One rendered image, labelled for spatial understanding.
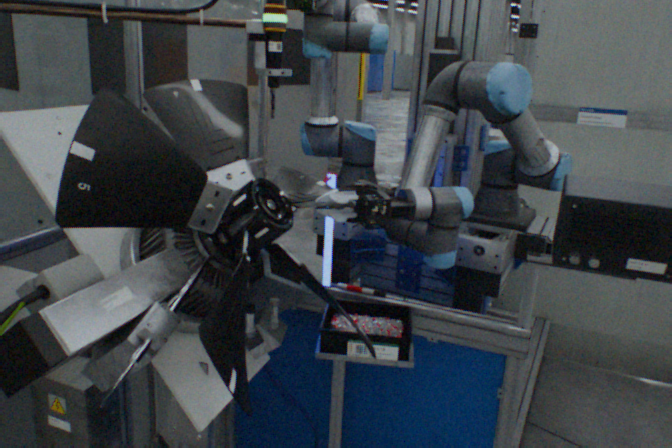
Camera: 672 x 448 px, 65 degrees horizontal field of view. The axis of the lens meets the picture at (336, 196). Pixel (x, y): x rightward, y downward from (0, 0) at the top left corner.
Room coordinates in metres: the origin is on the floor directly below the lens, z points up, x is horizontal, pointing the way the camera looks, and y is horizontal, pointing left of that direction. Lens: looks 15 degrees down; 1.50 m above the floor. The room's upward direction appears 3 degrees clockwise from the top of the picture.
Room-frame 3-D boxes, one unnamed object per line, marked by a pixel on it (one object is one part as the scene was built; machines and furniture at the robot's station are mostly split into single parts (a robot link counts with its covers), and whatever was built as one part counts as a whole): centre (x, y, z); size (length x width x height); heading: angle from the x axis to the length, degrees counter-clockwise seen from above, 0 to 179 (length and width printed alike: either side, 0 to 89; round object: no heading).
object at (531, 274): (1.21, -0.49, 0.96); 0.03 x 0.03 x 0.20; 70
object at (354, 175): (1.86, -0.07, 1.09); 0.15 x 0.15 x 0.10
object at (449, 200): (1.19, -0.26, 1.17); 0.11 x 0.08 x 0.09; 107
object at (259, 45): (1.05, 0.14, 1.50); 0.09 x 0.07 x 0.10; 105
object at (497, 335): (1.36, -0.08, 0.82); 0.90 x 0.04 x 0.08; 70
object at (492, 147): (1.63, -0.52, 1.20); 0.13 x 0.12 x 0.14; 45
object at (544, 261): (1.17, -0.58, 1.04); 0.24 x 0.03 x 0.03; 70
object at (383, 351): (1.17, -0.09, 0.85); 0.22 x 0.17 x 0.07; 84
